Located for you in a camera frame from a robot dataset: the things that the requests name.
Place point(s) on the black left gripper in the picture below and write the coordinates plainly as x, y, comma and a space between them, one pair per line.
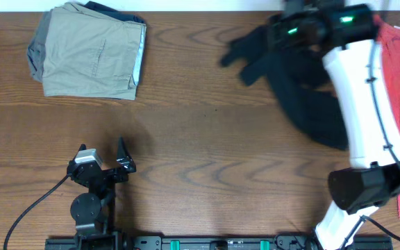
125, 161

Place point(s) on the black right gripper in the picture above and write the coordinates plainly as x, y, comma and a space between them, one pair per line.
276, 23

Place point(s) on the black pants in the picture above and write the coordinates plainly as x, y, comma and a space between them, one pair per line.
294, 76

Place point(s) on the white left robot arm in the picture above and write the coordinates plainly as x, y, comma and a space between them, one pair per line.
94, 211

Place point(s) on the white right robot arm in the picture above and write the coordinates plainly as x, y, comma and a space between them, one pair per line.
353, 62

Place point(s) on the folded khaki pants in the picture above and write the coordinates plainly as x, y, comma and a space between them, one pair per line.
90, 54

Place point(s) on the folded grey garment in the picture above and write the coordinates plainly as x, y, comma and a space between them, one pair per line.
36, 51

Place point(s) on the folded dark navy garment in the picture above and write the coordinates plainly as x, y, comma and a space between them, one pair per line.
113, 13

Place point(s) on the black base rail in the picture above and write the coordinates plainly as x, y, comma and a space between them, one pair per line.
280, 242

